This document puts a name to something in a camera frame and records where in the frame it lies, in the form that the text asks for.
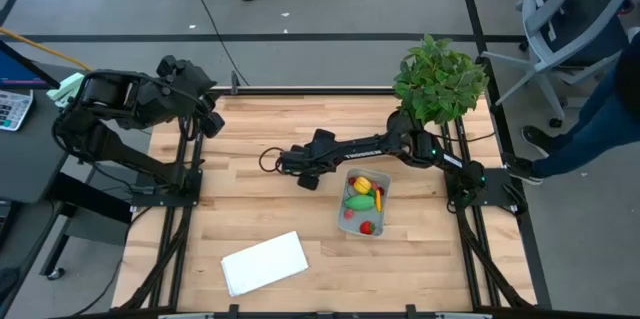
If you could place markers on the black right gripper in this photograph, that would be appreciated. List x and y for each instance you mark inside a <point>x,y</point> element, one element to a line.
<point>305,159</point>

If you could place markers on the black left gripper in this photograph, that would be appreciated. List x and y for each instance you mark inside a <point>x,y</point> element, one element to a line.
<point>190,89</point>

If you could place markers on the yellow toy bell pepper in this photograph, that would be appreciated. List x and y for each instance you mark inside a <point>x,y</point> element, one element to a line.
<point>362,185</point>

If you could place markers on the green toy vegetable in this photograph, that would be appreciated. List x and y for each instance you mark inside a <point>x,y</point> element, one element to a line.
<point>360,202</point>

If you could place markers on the grey plastic tray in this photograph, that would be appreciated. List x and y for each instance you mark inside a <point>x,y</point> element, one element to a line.
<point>345,226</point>

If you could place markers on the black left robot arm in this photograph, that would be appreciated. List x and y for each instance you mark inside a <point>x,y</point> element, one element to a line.
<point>125,154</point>

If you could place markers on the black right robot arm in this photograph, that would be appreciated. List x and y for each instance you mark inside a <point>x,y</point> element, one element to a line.
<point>370,151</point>

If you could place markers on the white folded cloth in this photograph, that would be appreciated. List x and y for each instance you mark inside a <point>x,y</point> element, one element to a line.
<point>265,264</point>

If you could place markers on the black plant pot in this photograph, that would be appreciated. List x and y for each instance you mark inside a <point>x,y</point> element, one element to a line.
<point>400,120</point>

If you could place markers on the black desk base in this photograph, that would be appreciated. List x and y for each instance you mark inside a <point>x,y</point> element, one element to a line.
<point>100,209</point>

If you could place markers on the mint green stapler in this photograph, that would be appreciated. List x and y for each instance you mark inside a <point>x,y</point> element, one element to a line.
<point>62,90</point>

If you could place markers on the green artificial plant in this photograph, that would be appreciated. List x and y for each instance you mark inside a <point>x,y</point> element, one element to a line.
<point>440,79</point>

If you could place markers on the black desk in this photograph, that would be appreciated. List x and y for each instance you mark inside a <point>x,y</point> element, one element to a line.
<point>30,159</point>

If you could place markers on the grey calculator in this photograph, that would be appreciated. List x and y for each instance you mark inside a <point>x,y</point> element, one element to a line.
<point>14,109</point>

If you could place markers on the desk computer monitor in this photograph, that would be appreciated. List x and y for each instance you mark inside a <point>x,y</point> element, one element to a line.
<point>20,71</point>

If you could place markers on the person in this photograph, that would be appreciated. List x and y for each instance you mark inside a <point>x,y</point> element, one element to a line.
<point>590,129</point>

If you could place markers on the grey office chair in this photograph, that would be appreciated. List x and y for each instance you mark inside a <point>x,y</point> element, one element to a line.
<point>575,9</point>

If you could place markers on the black table frame rail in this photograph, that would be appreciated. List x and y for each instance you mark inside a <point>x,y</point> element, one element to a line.
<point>300,91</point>
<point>180,259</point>
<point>482,269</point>
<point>466,269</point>
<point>161,259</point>

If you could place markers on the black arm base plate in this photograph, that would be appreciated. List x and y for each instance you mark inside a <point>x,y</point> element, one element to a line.
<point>500,191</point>
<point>150,199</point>

